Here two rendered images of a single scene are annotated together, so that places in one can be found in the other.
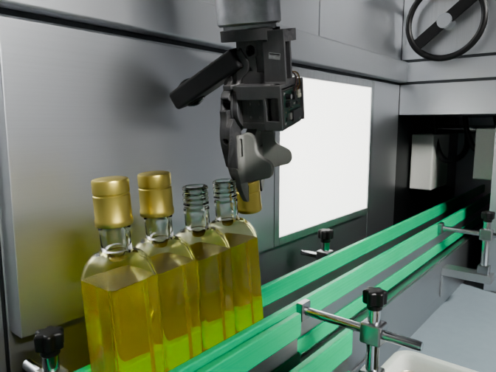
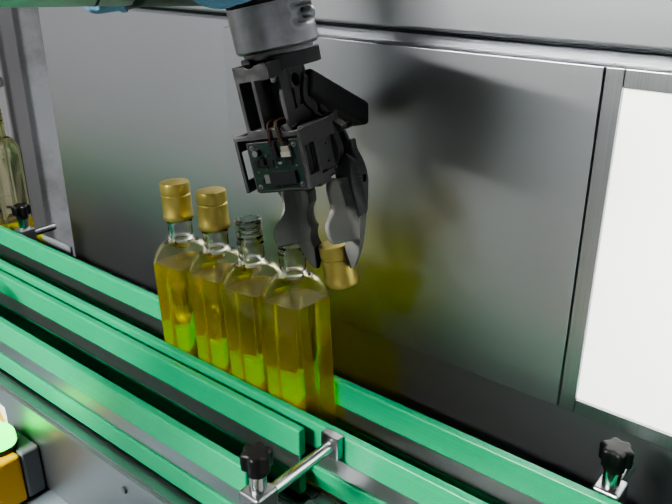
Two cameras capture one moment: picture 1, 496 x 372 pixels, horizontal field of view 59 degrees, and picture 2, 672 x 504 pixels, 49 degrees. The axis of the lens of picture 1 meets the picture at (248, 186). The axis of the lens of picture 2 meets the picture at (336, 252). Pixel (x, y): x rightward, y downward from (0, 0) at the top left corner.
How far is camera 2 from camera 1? 0.93 m
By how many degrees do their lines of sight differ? 87
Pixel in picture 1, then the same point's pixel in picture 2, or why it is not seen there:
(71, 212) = (268, 202)
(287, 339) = (275, 437)
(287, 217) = (612, 380)
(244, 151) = (290, 204)
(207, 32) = (443, 14)
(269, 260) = (587, 432)
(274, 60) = (248, 103)
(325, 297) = (391, 475)
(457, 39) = not seen: outside the picture
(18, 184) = (234, 164)
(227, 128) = not seen: hidden behind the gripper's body
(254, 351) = (230, 404)
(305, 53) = not seen: outside the picture
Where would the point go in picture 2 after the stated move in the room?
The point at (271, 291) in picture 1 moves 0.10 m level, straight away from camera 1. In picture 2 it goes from (403, 421) to (499, 424)
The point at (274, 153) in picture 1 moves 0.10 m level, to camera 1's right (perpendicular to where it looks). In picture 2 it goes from (336, 224) to (336, 268)
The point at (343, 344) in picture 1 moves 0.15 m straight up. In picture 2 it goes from (227, 466) to (217, 327)
